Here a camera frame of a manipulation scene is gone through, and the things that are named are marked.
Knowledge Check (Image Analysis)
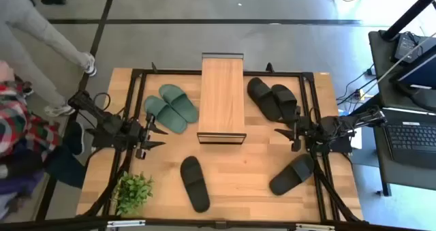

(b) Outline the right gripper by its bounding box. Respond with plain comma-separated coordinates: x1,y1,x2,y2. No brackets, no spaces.
274,106,311,153

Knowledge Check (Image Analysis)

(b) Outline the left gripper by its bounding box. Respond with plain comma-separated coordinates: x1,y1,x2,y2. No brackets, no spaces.
135,112,169,161

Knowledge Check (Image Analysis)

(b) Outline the green rubber slide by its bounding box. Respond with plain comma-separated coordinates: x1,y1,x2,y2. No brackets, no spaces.
143,95,189,135
158,83,200,124

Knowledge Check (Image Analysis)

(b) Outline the green artificial plant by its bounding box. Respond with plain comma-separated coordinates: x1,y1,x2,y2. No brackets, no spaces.
114,171,155,217

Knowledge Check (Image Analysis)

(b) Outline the white paper sheet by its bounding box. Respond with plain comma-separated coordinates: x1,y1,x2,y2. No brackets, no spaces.
350,127,363,150

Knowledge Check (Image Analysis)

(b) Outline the black side desk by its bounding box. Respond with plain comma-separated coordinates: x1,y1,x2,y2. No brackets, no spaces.
367,29,436,197

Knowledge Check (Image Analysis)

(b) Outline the black laptop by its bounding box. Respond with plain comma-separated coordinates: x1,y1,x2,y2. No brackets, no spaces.
381,108,436,170

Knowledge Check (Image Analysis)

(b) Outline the person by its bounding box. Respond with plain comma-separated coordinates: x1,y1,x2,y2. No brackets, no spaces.
0,0,98,118
0,60,87,221

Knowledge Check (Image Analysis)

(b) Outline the black power adapter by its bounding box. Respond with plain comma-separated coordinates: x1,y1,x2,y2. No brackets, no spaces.
394,32,422,64

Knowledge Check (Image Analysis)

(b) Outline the dark blue screen panel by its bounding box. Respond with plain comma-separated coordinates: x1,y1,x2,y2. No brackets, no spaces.
390,52,436,91

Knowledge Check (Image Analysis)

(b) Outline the black pole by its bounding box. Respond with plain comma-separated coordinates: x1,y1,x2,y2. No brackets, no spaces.
380,0,436,42

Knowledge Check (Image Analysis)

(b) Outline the black metal table frame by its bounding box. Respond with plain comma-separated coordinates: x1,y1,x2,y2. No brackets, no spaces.
0,61,436,231

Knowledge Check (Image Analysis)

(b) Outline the wooden shelf with black frame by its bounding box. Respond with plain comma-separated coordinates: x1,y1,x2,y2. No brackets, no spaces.
196,52,247,145

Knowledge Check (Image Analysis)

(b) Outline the thin white cable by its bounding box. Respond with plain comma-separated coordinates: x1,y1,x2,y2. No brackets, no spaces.
373,31,436,86

